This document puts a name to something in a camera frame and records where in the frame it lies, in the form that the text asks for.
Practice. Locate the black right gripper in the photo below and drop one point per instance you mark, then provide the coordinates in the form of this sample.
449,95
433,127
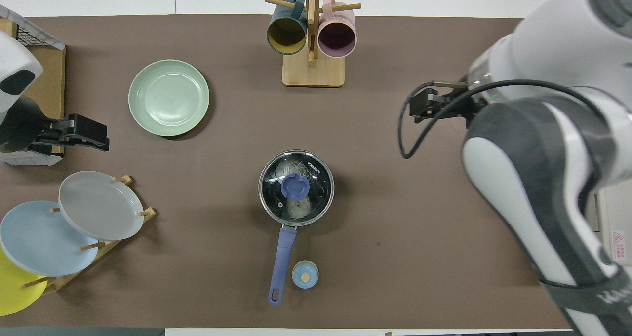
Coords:
459,104

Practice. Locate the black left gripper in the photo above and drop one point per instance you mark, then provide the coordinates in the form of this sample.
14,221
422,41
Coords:
24,129

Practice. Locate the glass lid with blue knob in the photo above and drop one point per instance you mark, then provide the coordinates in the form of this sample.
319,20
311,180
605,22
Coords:
316,178

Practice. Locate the white vermicelli bundle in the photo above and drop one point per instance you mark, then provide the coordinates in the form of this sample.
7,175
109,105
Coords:
289,169
300,207

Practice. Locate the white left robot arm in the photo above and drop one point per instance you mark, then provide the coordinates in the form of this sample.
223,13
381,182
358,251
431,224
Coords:
15,55

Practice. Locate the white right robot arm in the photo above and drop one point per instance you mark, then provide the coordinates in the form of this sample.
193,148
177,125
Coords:
553,168

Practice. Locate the grey plate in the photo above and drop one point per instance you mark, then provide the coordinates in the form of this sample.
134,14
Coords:
101,205

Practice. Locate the light green plate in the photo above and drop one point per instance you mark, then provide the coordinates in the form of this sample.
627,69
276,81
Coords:
169,98

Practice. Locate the wooden plate rack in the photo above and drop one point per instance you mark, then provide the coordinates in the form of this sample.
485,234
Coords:
113,244

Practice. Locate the light blue plate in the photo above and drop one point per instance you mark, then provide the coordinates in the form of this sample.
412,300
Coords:
39,240

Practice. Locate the yellow plate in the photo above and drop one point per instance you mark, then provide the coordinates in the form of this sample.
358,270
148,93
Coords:
12,291

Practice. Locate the grey patterned cloth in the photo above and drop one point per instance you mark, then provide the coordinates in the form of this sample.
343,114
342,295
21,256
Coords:
29,159

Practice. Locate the wooden shelf rack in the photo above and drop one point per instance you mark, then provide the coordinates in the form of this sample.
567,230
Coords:
52,79

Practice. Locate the pink mug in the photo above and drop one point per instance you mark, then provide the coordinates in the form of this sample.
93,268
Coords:
336,35

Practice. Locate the wooden mug rack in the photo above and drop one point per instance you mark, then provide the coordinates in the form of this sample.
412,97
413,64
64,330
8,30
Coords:
313,72

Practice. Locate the dark teal mug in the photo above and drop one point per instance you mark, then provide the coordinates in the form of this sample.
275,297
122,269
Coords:
286,32

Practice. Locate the brown table mat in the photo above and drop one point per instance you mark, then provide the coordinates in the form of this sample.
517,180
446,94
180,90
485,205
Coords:
222,257

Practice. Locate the dark blue saucepan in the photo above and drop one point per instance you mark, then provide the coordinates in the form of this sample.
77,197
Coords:
282,262

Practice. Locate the white toaster oven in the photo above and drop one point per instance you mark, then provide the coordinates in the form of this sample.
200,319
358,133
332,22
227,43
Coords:
614,227

